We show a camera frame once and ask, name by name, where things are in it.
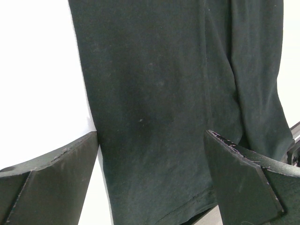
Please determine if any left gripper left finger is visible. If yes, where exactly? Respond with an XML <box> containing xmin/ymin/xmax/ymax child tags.
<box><xmin>0</xmin><ymin>132</ymin><xmax>98</xmax><ymax>225</ymax></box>

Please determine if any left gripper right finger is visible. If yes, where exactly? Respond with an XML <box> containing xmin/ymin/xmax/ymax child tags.
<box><xmin>204</xmin><ymin>130</ymin><xmax>300</xmax><ymax>225</ymax></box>

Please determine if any black t shirt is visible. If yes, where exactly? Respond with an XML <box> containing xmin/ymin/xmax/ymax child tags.
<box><xmin>69</xmin><ymin>0</ymin><xmax>293</xmax><ymax>225</ymax></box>

